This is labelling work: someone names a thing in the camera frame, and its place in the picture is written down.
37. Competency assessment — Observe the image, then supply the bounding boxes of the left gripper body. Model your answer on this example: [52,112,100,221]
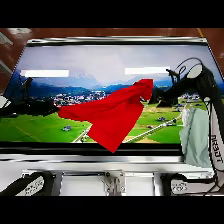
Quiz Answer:
[29,97,62,118]

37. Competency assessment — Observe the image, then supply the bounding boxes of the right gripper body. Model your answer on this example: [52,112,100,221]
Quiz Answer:
[151,82,185,105]

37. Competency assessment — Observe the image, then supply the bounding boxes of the red T-shirt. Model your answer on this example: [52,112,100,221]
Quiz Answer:
[57,78,155,154]

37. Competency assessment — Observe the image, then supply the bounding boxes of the pale green garment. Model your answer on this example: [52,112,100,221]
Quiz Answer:
[179,105,214,170]

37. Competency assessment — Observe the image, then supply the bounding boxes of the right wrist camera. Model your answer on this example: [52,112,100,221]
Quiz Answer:
[165,68,181,88]

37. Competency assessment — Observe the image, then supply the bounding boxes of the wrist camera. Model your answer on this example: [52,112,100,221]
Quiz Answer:
[165,68,181,88]
[20,76,35,102]

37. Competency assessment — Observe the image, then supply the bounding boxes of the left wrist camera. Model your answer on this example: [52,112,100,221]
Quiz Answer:
[20,76,35,102]

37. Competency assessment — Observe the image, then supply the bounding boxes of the black cable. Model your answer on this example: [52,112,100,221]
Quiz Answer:
[173,56,203,80]

